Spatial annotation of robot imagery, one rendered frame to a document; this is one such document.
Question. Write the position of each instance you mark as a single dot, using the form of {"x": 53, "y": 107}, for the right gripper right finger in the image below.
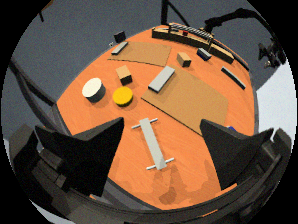
{"x": 231, "y": 151}

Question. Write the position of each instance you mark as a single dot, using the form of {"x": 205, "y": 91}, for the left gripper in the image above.
{"x": 268, "y": 63}

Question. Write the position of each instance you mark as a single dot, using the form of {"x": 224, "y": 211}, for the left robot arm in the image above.
{"x": 244, "y": 12}

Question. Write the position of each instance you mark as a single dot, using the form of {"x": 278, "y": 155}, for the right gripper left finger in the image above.
{"x": 90, "y": 154}

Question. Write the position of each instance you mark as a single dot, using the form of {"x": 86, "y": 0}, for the grey cylinder with white top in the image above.
{"x": 94, "y": 90}

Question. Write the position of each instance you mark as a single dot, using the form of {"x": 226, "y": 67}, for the small brown wooden block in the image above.
{"x": 183, "y": 59}
{"x": 124, "y": 75}

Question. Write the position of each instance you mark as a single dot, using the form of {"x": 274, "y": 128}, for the yellow short cylinder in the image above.
{"x": 123, "y": 97}

